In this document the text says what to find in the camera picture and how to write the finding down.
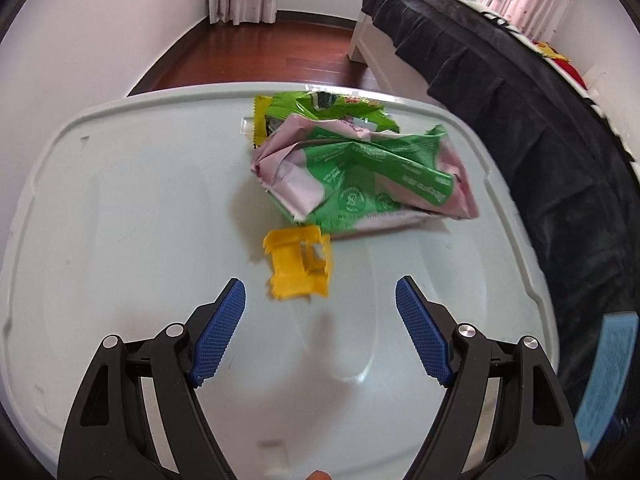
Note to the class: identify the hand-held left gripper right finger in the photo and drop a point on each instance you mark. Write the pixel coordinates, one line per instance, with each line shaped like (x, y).
(425, 335)

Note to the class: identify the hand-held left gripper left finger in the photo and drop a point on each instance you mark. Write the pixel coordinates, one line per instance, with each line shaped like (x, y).
(217, 335)

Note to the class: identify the yellow plastic piece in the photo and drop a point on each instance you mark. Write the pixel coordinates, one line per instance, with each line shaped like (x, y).
(290, 265)

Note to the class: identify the pink and green wrapper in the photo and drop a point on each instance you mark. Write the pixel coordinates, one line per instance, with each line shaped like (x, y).
(360, 170)

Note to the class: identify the green snack bag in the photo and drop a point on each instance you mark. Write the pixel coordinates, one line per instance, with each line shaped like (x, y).
(300, 105)

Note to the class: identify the light blue box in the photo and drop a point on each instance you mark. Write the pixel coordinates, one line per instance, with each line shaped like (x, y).
(607, 375)

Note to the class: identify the dark grey blanket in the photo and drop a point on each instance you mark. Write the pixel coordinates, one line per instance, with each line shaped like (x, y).
(525, 110)

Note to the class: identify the red and yellow pillow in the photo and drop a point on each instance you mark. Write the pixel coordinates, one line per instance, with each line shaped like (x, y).
(565, 67)

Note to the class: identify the white black printed blanket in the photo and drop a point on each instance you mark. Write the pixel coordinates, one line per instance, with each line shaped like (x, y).
(475, 6)

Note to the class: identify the white bed frame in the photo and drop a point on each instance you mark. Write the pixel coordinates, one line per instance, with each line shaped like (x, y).
(370, 45)

